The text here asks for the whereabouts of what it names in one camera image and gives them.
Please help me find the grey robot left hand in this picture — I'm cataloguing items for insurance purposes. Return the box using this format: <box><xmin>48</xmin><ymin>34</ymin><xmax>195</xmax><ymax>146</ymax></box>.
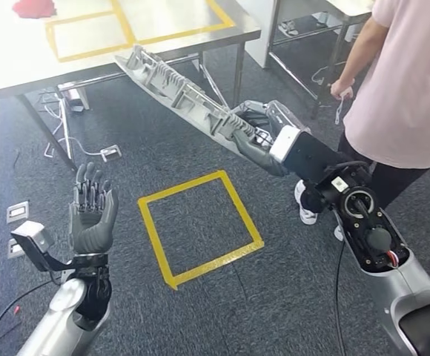
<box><xmin>69</xmin><ymin>162</ymin><xmax>119</xmax><ymax>255</ymax></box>

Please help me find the yellow floor tape square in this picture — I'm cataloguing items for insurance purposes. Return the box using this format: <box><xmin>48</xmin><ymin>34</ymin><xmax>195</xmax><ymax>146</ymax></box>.
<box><xmin>138</xmin><ymin>170</ymin><xmax>265</xmax><ymax>291</ymax></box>

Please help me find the white cable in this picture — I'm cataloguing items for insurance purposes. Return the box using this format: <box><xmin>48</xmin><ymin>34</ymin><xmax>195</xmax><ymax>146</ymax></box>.
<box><xmin>43</xmin><ymin>92</ymin><xmax>105</xmax><ymax>159</ymax></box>

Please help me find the red mesh cap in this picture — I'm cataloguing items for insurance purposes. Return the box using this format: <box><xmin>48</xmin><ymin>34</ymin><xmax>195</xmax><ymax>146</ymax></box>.
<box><xmin>12</xmin><ymin>0</ymin><xmax>57</xmax><ymax>19</ymax></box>

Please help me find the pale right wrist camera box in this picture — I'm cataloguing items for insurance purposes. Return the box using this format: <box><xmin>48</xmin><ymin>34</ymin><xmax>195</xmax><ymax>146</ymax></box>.
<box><xmin>269</xmin><ymin>126</ymin><xmax>349</xmax><ymax>184</ymax></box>

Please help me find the white cord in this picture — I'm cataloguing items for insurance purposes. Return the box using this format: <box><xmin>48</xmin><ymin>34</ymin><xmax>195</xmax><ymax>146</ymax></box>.
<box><xmin>334</xmin><ymin>93</ymin><xmax>346</xmax><ymax>126</ymax></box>

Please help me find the person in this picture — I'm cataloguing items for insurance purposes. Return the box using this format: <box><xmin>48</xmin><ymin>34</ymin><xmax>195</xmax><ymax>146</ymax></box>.
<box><xmin>294</xmin><ymin>0</ymin><xmax>430</xmax><ymax>242</ymax></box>

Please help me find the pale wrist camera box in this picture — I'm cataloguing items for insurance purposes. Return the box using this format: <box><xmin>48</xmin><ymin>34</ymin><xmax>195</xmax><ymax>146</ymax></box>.
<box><xmin>11</xmin><ymin>221</ymin><xmax>73</xmax><ymax>273</ymax></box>
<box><xmin>269</xmin><ymin>126</ymin><xmax>349</xmax><ymax>184</ymax></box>

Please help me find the steel workbench table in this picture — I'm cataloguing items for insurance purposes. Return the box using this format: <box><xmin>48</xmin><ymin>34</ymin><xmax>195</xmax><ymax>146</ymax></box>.
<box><xmin>0</xmin><ymin>0</ymin><xmax>262</xmax><ymax>171</ymax></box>

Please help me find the white power adapter box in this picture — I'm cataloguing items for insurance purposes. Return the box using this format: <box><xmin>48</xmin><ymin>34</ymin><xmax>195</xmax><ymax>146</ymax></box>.
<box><xmin>66</xmin><ymin>87</ymin><xmax>90</xmax><ymax>114</ymax></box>

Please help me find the white partition panel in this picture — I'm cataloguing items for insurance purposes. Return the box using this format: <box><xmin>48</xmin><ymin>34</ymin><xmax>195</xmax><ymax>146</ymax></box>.
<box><xmin>237</xmin><ymin>0</ymin><xmax>275</xmax><ymax>69</ymax></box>

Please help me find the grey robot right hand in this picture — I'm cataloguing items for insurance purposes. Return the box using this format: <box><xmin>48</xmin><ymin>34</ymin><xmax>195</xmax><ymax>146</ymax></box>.
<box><xmin>232</xmin><ymin>99</ymin><xmax>311</xmax><ymax>178</ymax></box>

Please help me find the silver plastic wheel hubcap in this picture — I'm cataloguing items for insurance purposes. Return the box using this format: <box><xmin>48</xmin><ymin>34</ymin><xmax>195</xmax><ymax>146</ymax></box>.
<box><xmin>115</xmin><ymin>44</ymin><xmax>275</xmax><ymax>163</ymax></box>

